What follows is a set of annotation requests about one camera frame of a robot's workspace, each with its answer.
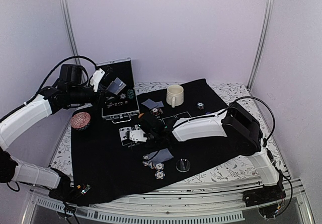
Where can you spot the dice row in case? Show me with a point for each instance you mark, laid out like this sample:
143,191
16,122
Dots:
119,104

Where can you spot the cream ceramic mug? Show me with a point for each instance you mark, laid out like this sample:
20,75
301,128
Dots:
175,95

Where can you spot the left aluminium frame post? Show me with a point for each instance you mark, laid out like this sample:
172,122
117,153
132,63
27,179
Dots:
68,25

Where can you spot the blue patterned card deck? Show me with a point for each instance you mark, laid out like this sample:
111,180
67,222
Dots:
116,86

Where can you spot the dealt card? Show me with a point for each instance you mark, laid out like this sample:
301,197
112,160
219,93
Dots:
153,157
159,104

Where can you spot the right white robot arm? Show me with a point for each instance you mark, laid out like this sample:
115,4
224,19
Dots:
236,123

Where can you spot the front aluminium rail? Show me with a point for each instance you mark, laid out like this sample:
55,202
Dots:
220,202

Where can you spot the red brown chip stack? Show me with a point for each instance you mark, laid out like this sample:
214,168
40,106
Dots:
156,111

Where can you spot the aluminium frame post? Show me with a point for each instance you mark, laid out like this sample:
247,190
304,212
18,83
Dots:
261,44
68,25

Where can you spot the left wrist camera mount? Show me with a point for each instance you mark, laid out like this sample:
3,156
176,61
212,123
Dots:
102,76

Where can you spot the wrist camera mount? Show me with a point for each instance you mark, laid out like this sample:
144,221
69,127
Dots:
102,76
135,135

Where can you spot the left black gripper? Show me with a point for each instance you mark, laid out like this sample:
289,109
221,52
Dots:
100,101

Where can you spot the teal chip stack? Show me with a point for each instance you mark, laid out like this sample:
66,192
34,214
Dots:
200,105

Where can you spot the right aluminium frame post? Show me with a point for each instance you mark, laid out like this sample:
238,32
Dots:
261,44

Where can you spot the clear black dealer button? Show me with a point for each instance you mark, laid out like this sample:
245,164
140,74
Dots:
183,165

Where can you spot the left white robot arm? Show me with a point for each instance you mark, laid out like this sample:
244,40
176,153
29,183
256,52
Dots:
68,91

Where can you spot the poker chip stack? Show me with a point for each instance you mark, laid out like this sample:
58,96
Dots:
147,162
130,94

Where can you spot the blue white chip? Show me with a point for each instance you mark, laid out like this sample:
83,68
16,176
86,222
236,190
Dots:
159,166
159,175

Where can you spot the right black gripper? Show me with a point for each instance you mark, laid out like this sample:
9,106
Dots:
156,145

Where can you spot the white poker chip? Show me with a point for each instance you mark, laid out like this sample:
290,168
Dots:
122,96

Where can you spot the small green circuit board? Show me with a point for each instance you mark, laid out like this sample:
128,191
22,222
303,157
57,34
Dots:
83,188

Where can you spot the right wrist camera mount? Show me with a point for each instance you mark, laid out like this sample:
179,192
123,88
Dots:
135,135

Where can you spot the black poker table mat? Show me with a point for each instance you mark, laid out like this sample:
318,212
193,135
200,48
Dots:
114,170

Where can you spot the aluminium poker chip case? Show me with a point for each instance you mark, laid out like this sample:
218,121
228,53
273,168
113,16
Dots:
122,69

